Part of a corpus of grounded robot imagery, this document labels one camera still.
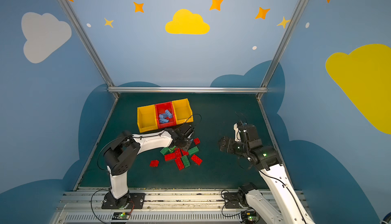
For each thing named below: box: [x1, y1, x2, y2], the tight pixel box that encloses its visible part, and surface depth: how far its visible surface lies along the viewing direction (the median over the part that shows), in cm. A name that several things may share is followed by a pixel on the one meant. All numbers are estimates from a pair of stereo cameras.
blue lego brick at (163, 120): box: [159, 118, 170, 124], surface depth 106 cm
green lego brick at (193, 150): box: [187, 146, 200, 156], surface depth 92 cm
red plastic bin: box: [154, 101, 177, 129], surface depth 106 cm
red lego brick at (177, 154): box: [174, 147, 182, 159], surface depth 92 cm
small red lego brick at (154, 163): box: [149, 159, 160, 167], surface depth 88 cm
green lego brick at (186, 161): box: [181, 155, 191, 168], surface depth 87 cm
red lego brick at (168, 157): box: [164, 152, 176, 162], surface depth 90 cm
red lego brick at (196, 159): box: [190, 154, 204, 166], surface depth 88 cm
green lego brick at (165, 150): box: [159, 146, 170, 156], surface depth 92 cm
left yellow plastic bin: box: [136, 104, 159, 133], surface depth 106 cm
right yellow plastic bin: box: [171, 98, 194, 125], surface depth 110 cm
